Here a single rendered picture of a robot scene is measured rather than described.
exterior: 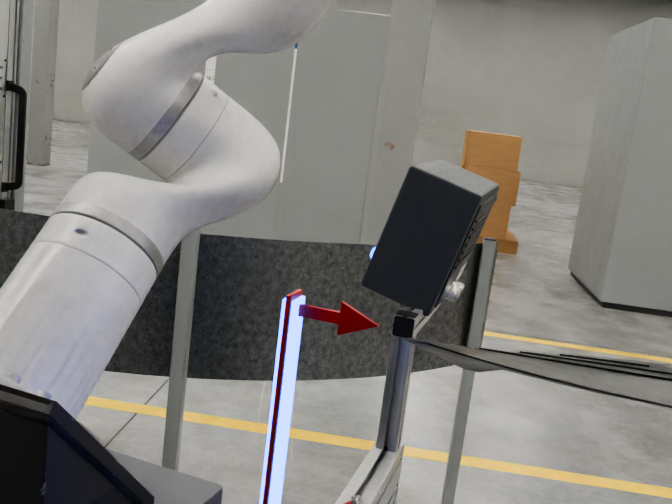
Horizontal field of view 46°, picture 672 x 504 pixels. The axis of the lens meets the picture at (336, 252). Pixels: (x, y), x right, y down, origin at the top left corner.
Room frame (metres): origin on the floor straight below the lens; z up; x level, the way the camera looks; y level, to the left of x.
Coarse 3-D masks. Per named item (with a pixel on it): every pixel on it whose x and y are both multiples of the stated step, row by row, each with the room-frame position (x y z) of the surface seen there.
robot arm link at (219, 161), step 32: (224, 96) 0.89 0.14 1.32; (192, 128) 0.84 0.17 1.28; (224, 128) 0.86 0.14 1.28; (256, 128) 0.89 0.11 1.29; (160, 160) 0.85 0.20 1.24; (192, 160) 0.84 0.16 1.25; (224, 160) 0.85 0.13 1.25; (256, 160) 0.86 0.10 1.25; (96, 192) 0.75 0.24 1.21; (128, 192) 0.76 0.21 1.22; (160, 192) 0.78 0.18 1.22; (192, 192) 0.80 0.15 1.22; (224, 192) 0.82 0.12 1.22; (256, 192) 0.86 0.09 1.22; (128, 224) 0.74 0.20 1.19; (160, 224) 0.77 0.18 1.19; (192, 224) 0.82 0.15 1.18; (160, 256) 0.77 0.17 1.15
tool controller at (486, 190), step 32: (416, 192) 1.10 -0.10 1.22; (448, 192) 1.08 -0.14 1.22; (480, 192) 1.10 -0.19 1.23; (416, 224) 1.09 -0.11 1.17; (448, 224) 1.08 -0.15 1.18; (480, 224) 1.18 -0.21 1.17; (384, 256) 1.10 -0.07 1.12; (416, 256) 1.09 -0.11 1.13; (448, 256) 1.08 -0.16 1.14; (384, 288) 1.10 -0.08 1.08; (416, 288) 1.09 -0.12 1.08; (448, 288) 1.11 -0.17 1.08
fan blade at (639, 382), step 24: (456, 360) 0.58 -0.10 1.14; (480, 360) 0.41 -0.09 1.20; (504, 360) 0.43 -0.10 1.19; (528, 360) 0.46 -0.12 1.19; (552, 360) 0.48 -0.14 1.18; (576, 360) 0.49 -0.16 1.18; (600, 360) 0.49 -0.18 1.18; (624, 360) 0.50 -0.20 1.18; (576, 384) 0.41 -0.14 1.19; (600, 384) 0.42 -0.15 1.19; (624, 384) 0.43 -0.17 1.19; (648, 384) 0.44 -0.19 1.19
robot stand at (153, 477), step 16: (128, 464) 0.77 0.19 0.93; (144, 464) 0.77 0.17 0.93; (144, 480) 0.74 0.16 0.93; (160, 480) 0.74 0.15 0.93; (176, 480) 0.75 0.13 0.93; (192, 480) 0.75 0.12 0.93; (160, 496) 0.71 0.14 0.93; (176, 496) 0.71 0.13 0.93; (192, 496) 0.72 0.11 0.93; (208, 496) 0.72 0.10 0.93
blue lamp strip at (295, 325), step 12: (300, 300) 0.54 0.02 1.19; (300, 324) 0.54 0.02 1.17; (288, 336) 0.53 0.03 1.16; (300, 336) 0.55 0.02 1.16; (288, 348) 0.53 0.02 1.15; (288, 360) 0.53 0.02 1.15; (288, 372) 0.53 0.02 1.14; (288, 384) 0.53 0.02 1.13; (288, 396) 0.54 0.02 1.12; (288, 408) 0.54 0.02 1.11; (288, 420) 0.54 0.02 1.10; (288, 432) 0.55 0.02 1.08; (276, 444) 0.53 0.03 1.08; (276, 456) 0.53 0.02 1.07; (276, 468) 0.53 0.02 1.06; (276, 480) 0.53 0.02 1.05; (276, 492) 0.53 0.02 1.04
